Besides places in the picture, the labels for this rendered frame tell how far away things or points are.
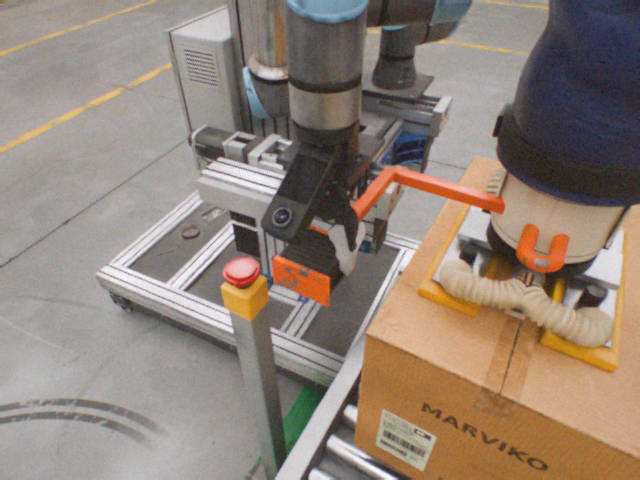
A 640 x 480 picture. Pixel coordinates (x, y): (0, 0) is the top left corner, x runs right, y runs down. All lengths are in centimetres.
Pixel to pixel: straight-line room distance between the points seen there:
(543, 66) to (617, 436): 47
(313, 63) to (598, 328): 49
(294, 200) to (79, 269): 221
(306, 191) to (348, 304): 141
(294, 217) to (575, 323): 40
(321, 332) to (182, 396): 62
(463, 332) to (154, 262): 168
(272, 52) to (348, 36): 58
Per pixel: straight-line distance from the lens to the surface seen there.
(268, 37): 98
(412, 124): 158
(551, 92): 61
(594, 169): 62
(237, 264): 85
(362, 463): 117
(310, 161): 48
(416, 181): 75
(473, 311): 72
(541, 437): 72
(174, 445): 185
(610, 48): 58
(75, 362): 221
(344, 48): 43
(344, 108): 45
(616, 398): 74
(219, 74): 141
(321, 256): 57
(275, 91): 104
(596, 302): 78
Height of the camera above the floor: 163
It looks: 43 degrees down
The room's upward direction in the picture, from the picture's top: straight up
